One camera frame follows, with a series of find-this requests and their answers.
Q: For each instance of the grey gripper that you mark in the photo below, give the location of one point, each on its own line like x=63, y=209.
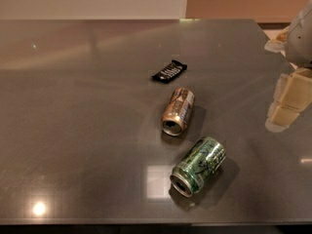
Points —
x=300, y=38

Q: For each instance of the green soda can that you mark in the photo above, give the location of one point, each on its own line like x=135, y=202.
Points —
x=191, y=173

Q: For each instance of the gold soda can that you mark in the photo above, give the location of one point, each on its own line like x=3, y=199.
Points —
x=177, y=114

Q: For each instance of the black snack bar wrapper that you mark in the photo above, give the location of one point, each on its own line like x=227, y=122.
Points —
x=169, y=72

